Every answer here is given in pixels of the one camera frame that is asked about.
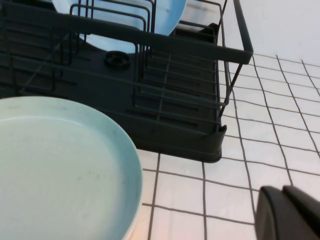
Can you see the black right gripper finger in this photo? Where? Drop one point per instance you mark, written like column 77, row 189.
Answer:
column 287, row 217

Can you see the light blue round plate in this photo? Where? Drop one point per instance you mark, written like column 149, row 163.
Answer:
column 165, row 15

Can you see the pale green round plate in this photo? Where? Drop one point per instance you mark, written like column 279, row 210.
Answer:
column 62, row 175

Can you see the cream round plate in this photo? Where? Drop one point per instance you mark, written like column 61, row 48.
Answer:
column 134, row 231

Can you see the round black drain plug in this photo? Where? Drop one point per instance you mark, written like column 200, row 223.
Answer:
column 116, row 60

